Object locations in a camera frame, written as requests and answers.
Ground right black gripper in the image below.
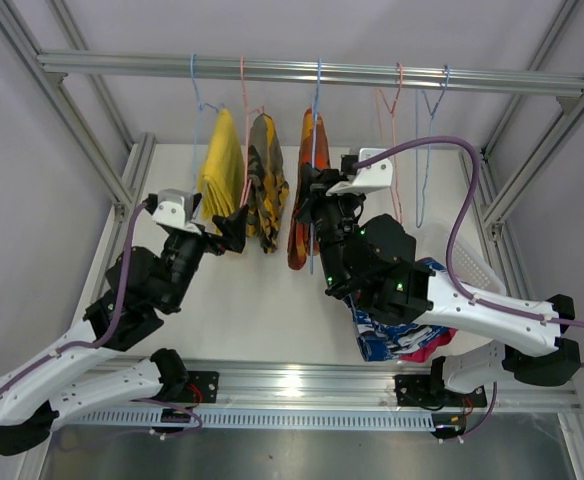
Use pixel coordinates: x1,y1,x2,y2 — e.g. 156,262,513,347
292,163,368,294

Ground orange camouflage trousers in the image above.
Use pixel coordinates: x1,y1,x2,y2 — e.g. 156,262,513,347
287,108,330,271

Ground pink wire hanger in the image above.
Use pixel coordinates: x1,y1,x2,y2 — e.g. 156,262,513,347
374,62,404,224

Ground blue hanger with orange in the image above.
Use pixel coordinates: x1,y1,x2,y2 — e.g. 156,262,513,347
309,57,323,275

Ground blue white patterned trousers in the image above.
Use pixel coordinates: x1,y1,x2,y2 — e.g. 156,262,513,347
344,257,453,362

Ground blue hanger with blue trousers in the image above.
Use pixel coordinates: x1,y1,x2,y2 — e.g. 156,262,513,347
415,63,452,229

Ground white plastic basket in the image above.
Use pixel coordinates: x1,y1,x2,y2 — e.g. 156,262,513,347
416,219,506,296

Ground pink trousers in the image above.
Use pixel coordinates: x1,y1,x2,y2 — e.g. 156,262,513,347
400,329,457,363

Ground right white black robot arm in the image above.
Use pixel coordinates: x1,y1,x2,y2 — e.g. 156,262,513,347
295,161,581,405

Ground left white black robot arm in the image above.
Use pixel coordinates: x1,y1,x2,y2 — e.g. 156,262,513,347
0,189,248,456

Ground yellow trousers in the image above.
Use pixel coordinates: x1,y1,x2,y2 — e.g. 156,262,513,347
197,108,244,222

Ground pink hanger with camouflage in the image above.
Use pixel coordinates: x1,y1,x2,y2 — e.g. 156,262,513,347
239,56,264,205

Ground green camouflage trousers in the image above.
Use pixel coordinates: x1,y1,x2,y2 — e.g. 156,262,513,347
246,113,289,254

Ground light blue hanger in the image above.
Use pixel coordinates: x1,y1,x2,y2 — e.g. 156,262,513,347
189,54,223,193

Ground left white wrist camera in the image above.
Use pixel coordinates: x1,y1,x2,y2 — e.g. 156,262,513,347
152,189,202,235

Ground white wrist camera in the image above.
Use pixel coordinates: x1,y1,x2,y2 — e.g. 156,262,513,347
327,147,394,196
152,189,202,235

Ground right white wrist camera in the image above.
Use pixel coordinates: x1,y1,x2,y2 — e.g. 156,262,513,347
327,147,394,196

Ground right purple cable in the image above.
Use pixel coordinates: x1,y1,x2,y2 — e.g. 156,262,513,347
354,135,584,371

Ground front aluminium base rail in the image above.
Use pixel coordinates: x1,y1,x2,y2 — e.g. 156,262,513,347
35,355,581,412

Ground aluminium frame structure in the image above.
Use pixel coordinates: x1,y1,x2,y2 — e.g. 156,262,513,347
0,0,584,480

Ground aluminium hanging rail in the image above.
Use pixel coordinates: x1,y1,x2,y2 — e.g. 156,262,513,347
37,50,584,97

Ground white slotted cable duct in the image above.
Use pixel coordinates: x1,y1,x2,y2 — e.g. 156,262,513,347
75,406,435,432

